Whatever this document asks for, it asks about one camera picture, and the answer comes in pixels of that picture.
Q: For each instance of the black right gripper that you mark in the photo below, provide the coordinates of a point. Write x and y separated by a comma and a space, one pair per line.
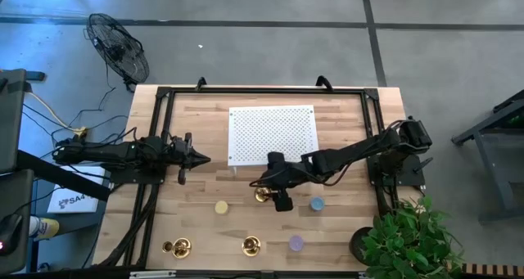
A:
288, 176

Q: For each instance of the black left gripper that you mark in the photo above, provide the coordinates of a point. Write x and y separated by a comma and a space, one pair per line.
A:
180, 154

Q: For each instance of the brass candlestick holder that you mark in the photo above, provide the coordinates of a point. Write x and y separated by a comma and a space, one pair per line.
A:
261, 195
181, 248
251, 246

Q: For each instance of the blue glass jar candle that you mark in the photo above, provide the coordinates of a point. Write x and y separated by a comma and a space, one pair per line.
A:
317, 203

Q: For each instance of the white perforated metal shelf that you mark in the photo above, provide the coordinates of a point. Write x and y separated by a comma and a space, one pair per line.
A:
266, 127

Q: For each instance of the purple glass jar candle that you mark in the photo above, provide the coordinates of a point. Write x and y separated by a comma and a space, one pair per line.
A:
296, 243

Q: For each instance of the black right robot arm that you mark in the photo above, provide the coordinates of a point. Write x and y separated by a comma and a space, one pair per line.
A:
360, 148

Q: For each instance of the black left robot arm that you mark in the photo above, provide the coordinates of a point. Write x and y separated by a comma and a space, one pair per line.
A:
102, 152

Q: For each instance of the black plant pot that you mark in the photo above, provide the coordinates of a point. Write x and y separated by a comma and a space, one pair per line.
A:
355, 246

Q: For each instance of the white printed box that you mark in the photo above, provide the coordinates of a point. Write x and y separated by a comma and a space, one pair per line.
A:
75, 197

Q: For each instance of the black floor fan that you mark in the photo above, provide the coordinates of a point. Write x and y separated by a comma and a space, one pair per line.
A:
118, 50

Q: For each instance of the black diagonal beam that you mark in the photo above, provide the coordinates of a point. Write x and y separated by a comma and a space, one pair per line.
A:
61, 176

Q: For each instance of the green leafy plant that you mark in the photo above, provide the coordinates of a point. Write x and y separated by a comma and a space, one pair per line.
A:
409, 242

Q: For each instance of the white yellow spray can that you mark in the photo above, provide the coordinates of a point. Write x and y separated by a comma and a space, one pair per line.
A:
43, 228

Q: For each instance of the dark grey equipment case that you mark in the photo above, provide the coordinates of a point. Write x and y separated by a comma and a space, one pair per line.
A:
10, 119
18, 189

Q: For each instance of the black device with indicator light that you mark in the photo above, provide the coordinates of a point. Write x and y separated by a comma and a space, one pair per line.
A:
9, 234

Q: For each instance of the dark metal cart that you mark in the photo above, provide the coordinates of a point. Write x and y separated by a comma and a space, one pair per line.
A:
495, 148

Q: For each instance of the black orange striped strip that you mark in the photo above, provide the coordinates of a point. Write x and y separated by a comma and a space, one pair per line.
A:
491, 269

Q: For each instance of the black metal table frame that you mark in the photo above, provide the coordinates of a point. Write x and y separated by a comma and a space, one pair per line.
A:
266, 91

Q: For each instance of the silver metal bracket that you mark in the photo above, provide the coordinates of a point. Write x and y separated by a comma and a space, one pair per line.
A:
151, 274

